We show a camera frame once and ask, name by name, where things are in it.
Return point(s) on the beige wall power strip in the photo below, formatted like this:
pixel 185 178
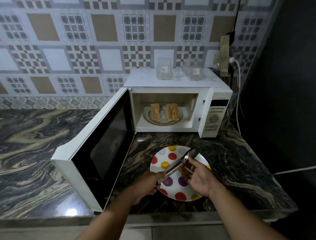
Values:
pixel 224 56

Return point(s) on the white microwave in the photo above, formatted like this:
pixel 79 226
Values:
pixel 148 79

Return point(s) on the silver refrigerator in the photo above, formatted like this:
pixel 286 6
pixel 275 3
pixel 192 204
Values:
pixel 284 99

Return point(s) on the person's left forearm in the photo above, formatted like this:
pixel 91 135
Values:
pixel 111 220

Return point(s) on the triangle sandwich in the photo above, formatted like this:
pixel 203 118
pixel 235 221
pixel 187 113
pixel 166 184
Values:
pixel 155 112
pixel 172 112

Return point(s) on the person's right forearm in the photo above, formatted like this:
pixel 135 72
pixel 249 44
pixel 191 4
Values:
pixel 242 215

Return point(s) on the person's left hand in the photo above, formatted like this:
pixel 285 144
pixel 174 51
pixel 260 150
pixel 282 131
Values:
pixel 148 185

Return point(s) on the kitchen base cabinet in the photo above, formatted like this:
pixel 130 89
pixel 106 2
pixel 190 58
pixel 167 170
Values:
pixel 172 232

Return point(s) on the glass turntable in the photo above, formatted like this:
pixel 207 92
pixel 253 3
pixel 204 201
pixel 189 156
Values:
pixel 163 122

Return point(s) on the person's right hand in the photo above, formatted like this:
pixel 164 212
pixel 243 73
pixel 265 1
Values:
pixel 202 181

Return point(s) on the clear plastic sandwich package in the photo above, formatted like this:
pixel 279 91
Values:
pixel 195 74
pixel 164 73

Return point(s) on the metal cutlery piece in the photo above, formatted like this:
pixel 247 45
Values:
pixel 176 168

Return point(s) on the polka dot plate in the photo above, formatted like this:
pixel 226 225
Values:
pixel 172 188

